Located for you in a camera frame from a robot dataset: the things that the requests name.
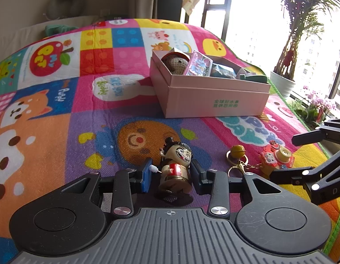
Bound black window frame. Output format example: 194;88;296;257
200;0;234;37

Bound tall potted palm plant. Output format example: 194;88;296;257
274;0;340;82

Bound blue face mask packet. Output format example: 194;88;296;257
210;63;238;79

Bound laughing doll figurine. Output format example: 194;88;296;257
154;137;196;206

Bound hanging pale cloth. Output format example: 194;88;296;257
183;0;200;16

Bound white plant pot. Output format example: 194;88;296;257
270;71;296;100

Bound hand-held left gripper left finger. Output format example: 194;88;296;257
60;157;154;217

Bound pink cardboard box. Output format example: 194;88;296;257
149;49;272;119

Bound small green tube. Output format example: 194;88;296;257
239;73;269;83

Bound beige sofa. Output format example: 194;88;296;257
0;0;159;68

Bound colourful printed play mat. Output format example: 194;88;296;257
0;19;340;256

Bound pink tissue packet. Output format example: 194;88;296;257
184;50;213;77

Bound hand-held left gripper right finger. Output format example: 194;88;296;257
190;159;282;217

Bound camera-shaped toy keychain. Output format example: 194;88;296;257
226;140;295;180

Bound green cloth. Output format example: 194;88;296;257
46;23;77;35

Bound pink flowering plant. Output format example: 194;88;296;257
295;85;337;123

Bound crochet doll with red hat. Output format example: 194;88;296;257
162;48;191;75

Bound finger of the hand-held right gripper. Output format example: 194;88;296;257
292;119;340;147
270;147;340;206

